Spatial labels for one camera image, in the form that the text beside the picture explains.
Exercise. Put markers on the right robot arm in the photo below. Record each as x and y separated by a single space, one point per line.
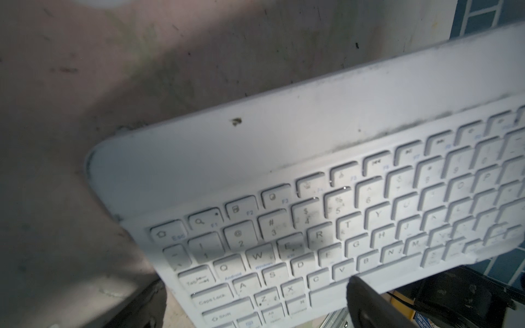
459 297

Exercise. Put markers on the white keyboard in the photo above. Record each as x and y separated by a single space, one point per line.
257 212

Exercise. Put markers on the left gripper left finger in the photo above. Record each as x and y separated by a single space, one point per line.
145 311

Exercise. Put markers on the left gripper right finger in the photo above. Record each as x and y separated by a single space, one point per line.
368 309

